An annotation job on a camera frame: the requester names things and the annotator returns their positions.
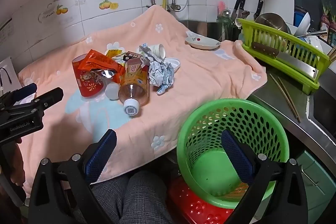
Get green cabinet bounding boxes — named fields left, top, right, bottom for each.
left=289, top=151, right=336, bottom=224

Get orange foil snack wrapper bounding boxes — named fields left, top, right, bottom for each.
left=83, top=49, right=125, bottom=83

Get red plastic stool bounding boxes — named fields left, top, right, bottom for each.
left=168, top=177, right=237, bottom=224

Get white ceramic plate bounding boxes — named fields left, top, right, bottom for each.
left=184, top=31, right=221, bottom=51

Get cleaver with wooden handle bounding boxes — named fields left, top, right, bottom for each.
left=251, top=42, right=319, bottom=79

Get person's grey plaid trousers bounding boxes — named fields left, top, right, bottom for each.
left=89, top=170, right=174, bottom=224

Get wooden chopstick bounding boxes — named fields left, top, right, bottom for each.
left=278, top=77, right=301, bottom=121
left=270, top=74, right=300, bottom=123

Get black handled knife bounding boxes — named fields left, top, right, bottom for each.
left=231, top=0, right=242, bottom=21
left=253, top=0, right=264, bottom=21
left=238, top=0, right=247, bottom=17

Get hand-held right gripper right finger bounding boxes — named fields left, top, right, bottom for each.
left=220, top=130, right=309, bottom=224

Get white paper cup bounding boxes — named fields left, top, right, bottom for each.
left=151, top=43, right=166, bottom=62

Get person's left hand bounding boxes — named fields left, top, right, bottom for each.
left=8, top=144, right=26, bottom=188

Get white bowl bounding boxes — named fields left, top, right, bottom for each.
left=294, top=12, right=311, bottom=37

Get green plastic dish rack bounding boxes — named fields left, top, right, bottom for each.
left=236, top=18, right=332, bottom=94

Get white paper bag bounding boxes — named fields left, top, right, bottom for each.
left=0, top=56, right=19, bottom=88

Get clear bottle with orange label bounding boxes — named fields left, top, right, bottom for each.
left=118, top=58, right=150, bottom=117

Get steel sink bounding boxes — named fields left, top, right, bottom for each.
left=306, top=67, right=336, bottom=140

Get green perforated plastic basket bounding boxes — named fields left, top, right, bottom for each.
left=176, top=98, right=290, bottom=209

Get white light bulb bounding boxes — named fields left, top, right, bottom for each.
left=104, top=82, right=121, bottom=101

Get small drink carton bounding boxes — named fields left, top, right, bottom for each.
left=123, top=51, right=143, bottom=62

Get blue container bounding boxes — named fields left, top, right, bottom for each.
left=294, top=6, right=310, bottom=28

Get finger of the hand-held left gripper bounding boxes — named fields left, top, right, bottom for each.
left=25, top=88, right=64, bottom=114
left=0, top=83, right=37, bottom=106

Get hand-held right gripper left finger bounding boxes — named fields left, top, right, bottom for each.
left=28, top=129, right=124, bottom=224

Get peach flower print towel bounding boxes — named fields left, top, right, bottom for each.
left=17, top=5, right=268, bottom=198

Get white round plastic lid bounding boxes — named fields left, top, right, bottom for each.
left=164, top=57, right=181, bottom=72

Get crumpled white paper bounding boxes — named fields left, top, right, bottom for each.
left=139, top=43, right=175, bottom=95

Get steel pot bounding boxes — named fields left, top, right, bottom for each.
left=255, top=13, right=290, bottom=33

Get red printed paper cup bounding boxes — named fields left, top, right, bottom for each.
left=72, top=54, right=116, bottom=97

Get yellow snack wrapper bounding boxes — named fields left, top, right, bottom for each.
left=105, top=48, right=126, bottom=64

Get potted plant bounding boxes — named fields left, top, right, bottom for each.
left=320, top=0, right=336, bottom=28

